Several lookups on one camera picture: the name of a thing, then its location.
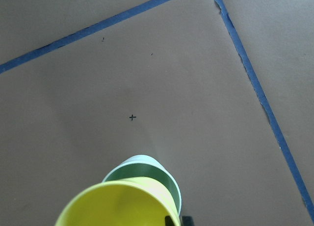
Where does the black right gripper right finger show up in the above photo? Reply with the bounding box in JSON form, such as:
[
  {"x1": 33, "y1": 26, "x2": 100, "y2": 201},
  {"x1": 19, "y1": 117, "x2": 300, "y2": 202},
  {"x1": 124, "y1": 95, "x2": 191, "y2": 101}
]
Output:
[{"x1": 182, "y1": 216, "x2": 194, "y2": 226}]

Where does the light green plastic cup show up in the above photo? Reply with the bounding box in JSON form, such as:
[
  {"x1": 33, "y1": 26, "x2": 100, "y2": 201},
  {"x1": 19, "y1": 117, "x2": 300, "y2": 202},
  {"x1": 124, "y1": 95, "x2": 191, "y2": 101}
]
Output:
[{"x1": 103, "y1": 154, "x2": 182, "y2": 214}]

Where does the yellow plastic cup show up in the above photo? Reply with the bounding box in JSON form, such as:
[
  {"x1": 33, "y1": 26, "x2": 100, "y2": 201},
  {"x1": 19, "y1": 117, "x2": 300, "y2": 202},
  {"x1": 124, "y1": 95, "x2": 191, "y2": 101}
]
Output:
[{"x1": 55, "y1": 177, "x2": 181, "y2": 226}]

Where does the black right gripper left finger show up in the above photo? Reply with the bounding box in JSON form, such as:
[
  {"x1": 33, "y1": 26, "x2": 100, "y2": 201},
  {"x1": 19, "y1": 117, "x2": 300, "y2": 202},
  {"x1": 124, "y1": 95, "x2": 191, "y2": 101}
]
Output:
[{"x1": 165, "y1": 216, "x2": 174, "y2": 226}]

